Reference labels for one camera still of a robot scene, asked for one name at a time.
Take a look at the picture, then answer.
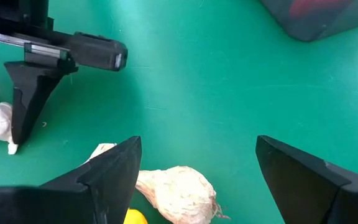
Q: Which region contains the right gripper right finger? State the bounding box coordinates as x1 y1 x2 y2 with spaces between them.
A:
255 134 358 224

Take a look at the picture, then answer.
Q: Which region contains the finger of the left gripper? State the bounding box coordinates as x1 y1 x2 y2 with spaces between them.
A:
4 58 79 146

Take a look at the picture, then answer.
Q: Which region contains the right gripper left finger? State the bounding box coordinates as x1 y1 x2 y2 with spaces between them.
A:
0 135 142 224

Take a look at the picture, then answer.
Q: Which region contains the yellow lemon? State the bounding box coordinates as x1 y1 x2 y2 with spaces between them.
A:
123 207 149 224

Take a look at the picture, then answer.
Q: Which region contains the dark grey plastic basket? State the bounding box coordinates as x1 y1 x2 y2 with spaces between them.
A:
261 0 358 43

